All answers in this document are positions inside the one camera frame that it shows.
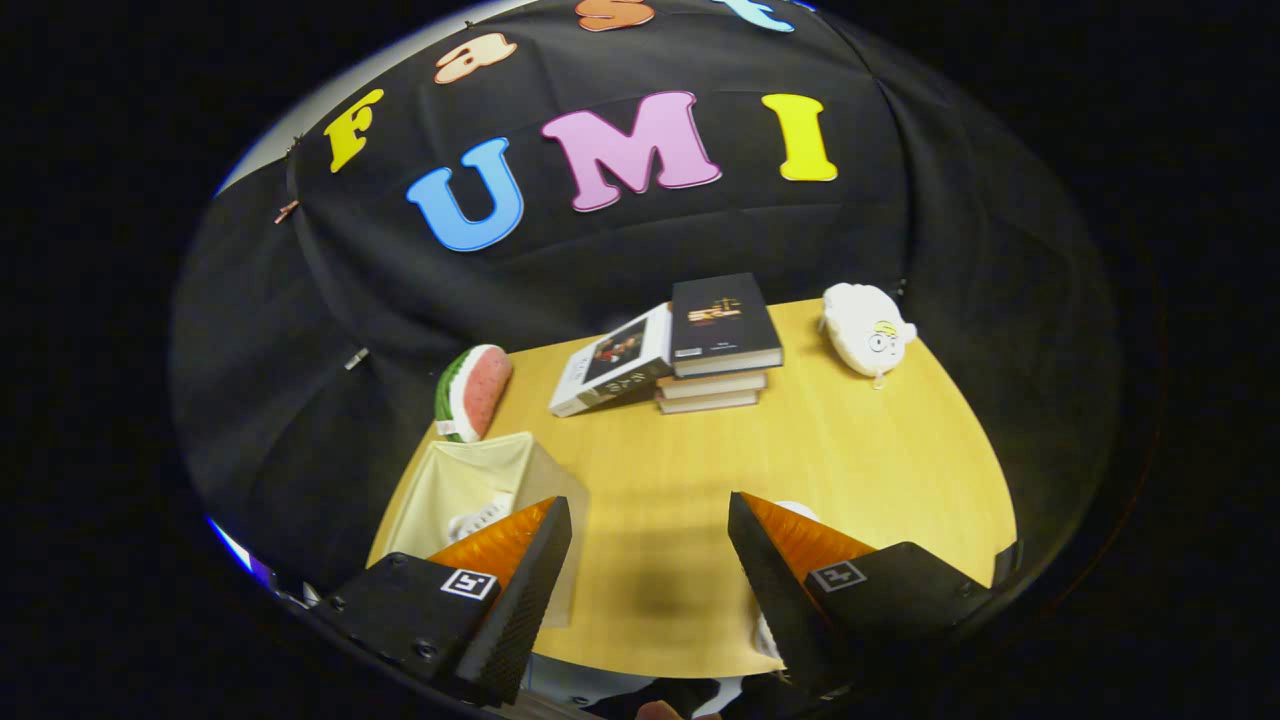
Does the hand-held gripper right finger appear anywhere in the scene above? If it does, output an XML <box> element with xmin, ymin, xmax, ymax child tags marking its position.
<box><xmin>727</xmin><ymin>491</ymin><xmax>996</xmax><ymax>701</ymax></box>

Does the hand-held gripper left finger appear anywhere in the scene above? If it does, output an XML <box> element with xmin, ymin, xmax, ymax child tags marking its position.
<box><xmin>320</xmin><ymin>496</ymin><xmax>573</xmax><ymax>709</ymax></box>

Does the white canvas shoe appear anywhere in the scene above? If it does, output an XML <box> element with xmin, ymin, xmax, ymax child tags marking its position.
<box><xmin>755</xmin><ymin>500</ymin><xmax>821</xmax><ymax>663</ymax></box>
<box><xmin>447</xmin><ymin>493</ymin><xmax>516</xmax><ymax>546</ymax></box>

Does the cream fabric storage box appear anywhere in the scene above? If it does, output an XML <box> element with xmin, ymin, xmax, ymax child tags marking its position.
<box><xmin>383</xmin><ymin>431</ymin><xmax>591</xmax><ymax>629</ymax></box>

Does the watermelon slice plush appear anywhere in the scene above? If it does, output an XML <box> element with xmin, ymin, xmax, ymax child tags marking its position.
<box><xmin>434</xmin><ymin>344</ymin><xmax>514</xmax><ymax>444</ymax></box>

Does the brown edged stacked book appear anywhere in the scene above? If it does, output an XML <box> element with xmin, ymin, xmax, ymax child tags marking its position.
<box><xmin>658</xmin><ymin>370</ymin><xmax>769</xmax><ymax>401</ymax></box>
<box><xmin>655</xmin><ymin>388</ymin><xmax>761</xmax><ymax>415</ymax></box>

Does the white cover book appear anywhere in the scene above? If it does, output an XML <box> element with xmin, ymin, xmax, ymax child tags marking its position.
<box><xmin>548</xmin><ymin>302</ymin><xmax>676</xmax><ymax>419</ymax></box>

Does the white plush toy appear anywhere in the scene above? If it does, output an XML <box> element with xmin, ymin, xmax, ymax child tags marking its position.
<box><xmin>820</xmin><ymin>282</ymin><xmax>918</xmax><ymax>389</ymax></box>

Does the black cover book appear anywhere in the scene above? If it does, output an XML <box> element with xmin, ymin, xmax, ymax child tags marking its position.
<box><xmin>670</xmin><ymin>272</ymin><xmax>784</xmax><ymax>379</ymax></box>

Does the computer monitor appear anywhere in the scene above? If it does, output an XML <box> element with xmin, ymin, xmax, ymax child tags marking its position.
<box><xmin>207</xmin><ymin>517</ymin><xmax>276</xmax><ymax>591</ymax></box>

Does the black backdrop cloth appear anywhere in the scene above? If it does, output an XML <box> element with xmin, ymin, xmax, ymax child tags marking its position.
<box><xmin>168</xmin><ymin>0</ymin><xmax>1121</xmax><ymax>601</ymax></box>

